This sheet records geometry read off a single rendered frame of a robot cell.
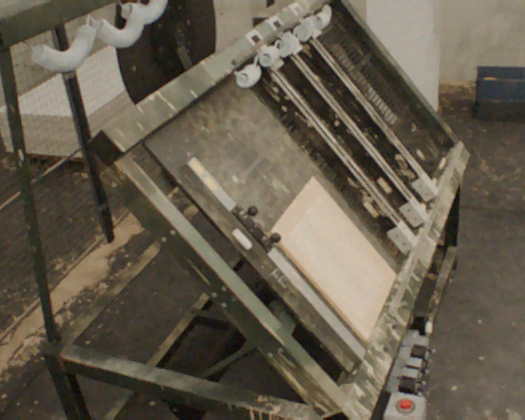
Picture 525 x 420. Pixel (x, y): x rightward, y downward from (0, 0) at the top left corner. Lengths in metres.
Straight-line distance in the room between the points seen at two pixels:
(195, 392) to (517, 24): 5.72
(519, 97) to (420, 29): 1.21
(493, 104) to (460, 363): 3.37
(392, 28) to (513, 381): 3.47
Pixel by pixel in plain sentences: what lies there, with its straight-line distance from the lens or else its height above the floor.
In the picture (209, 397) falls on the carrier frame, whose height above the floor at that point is 0.79.
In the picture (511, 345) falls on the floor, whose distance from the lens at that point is 3.94.
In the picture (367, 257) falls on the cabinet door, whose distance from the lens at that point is 2.78.
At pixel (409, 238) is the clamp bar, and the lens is 3.00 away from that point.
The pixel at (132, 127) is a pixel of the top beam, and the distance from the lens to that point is 2.13.
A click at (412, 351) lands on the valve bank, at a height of 0.76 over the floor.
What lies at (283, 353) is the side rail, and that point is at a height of 1.11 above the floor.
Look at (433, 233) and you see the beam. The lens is 3.25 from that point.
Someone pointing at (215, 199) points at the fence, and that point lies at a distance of 2.29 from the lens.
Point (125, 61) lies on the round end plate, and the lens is 2.75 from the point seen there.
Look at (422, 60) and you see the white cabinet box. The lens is 6.12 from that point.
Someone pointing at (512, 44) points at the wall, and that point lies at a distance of 7.47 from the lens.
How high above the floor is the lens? 2.61
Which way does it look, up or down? 30 degrees down
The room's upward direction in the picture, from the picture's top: 5 degrees counter-clockwise
